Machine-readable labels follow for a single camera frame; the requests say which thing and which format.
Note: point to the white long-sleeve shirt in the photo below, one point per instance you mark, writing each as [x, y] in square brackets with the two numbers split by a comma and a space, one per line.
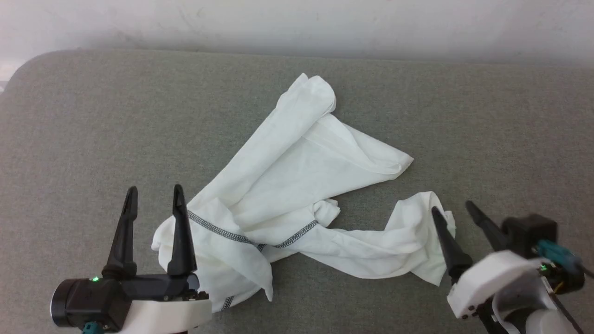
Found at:
[301, 176]

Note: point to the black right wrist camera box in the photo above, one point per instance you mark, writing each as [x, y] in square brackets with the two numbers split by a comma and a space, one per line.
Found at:
[529, 232]

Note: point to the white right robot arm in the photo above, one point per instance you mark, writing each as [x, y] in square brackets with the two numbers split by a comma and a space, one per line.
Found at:
[543, 324]

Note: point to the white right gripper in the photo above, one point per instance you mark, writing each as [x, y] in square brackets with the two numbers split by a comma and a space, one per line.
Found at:
[492, 273]

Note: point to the black left wrist cylinder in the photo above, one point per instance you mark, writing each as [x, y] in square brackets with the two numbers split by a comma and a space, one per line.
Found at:
[60, 304]

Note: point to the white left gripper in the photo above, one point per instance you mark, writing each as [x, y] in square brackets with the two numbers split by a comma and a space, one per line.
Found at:
[162, 315]

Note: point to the grey fabric sofa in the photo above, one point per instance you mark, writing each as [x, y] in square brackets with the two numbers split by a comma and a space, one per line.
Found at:
[93, 139]

